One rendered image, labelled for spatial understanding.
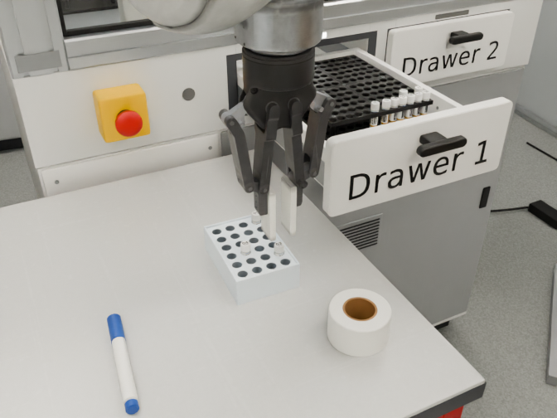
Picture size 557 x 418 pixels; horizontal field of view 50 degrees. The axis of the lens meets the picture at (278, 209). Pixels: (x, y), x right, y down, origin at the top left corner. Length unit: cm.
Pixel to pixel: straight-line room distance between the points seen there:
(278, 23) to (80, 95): 46
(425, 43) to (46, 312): 81
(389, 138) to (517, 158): 204
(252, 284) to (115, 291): 18
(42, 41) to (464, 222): 106
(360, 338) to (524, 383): 114
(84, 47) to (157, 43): 11
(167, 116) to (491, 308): 126
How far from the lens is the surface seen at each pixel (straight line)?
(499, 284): 205
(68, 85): 96
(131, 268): 82
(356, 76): 101
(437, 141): 79
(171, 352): 70
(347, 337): 67
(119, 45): 95
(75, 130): 98
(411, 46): 118
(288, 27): 58
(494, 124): 90
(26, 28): 92
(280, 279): 74
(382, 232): 139
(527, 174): 269
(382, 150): 78
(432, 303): 167
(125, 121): 91
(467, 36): 121
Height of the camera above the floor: 127
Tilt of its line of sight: 34 degrees down
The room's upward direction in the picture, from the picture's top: straight up
